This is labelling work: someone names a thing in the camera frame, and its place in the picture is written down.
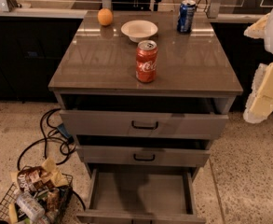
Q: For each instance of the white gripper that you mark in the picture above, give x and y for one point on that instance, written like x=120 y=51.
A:
x=260 y=101

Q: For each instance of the red coke can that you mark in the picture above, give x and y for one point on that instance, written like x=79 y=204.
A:
x=146 y=61

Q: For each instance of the blue pepsi can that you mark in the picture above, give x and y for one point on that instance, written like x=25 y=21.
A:
x=187 y=10

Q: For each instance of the white paper bowl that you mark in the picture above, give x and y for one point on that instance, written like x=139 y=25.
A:
x=139 y=30

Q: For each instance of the grey drawer cabinet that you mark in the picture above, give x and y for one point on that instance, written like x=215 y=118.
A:
x=144 y=104

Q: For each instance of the orange fruit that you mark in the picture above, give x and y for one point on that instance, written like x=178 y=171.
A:
x=105 y=17

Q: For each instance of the top grey drawer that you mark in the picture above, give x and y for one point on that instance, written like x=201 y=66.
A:
x=140 y=124

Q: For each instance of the middle grey drawer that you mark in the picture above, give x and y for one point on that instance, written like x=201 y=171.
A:
x=143 y=156

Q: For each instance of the bottom open grey drawer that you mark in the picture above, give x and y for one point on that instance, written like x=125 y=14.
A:
x=140 y=195

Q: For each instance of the brown snack bag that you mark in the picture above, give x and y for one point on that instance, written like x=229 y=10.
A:
x=45 y=176

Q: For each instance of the clear plastic bottle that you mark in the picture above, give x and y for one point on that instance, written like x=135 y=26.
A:
x=29 y=205

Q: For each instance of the yellow banana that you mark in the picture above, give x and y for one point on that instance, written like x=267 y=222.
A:
x=12 y=214

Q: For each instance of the black wire basket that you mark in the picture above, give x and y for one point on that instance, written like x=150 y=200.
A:
x=54 y=201

